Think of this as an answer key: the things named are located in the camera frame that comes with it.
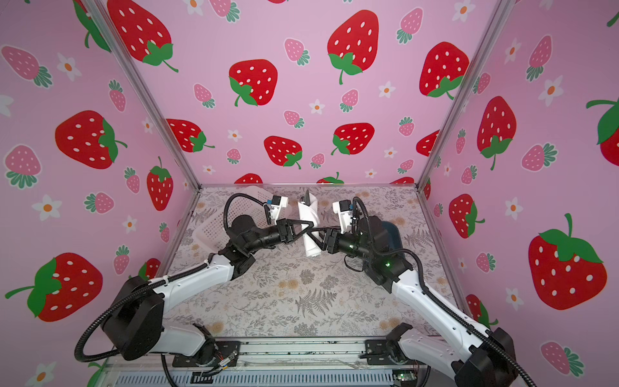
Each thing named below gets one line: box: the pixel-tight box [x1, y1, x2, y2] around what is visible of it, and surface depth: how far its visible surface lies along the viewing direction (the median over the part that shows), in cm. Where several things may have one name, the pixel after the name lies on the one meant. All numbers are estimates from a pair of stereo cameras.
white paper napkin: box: [297, 192, 322, 258], surface depth 71 cm
